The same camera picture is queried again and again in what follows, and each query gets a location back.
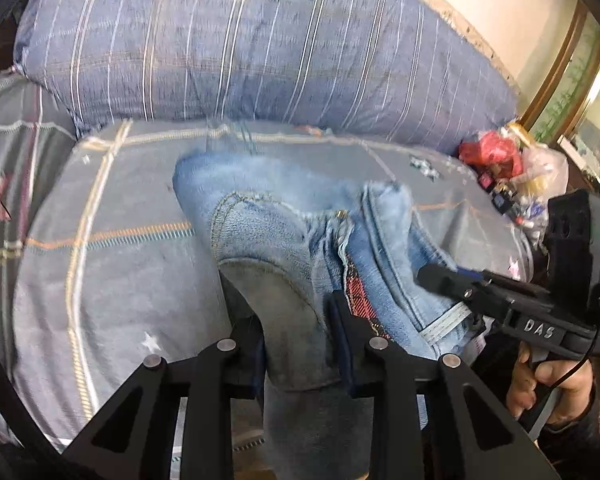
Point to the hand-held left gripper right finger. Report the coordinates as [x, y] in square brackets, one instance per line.
[341, 340]

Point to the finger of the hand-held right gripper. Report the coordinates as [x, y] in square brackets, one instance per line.
[470, 275]
[445, 285]

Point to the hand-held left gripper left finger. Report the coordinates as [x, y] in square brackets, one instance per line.
[252, 380]

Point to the blue denim pants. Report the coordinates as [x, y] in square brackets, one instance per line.
[270, 240]

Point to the person's right forearm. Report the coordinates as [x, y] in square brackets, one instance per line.
[575, 440]

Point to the person's right hand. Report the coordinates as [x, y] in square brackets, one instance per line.
[570, 385]

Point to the pile of small clutter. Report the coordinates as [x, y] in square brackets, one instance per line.
[515, 205]

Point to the clear plastic bag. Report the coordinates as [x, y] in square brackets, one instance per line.
[545, 170]

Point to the red plastic bag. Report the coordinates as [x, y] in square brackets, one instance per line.
[490, 152]

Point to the grey plaid bed sheet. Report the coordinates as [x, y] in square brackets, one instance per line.
[105, 285]

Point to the blue striped pillow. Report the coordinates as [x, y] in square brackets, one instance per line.
[230, 60]

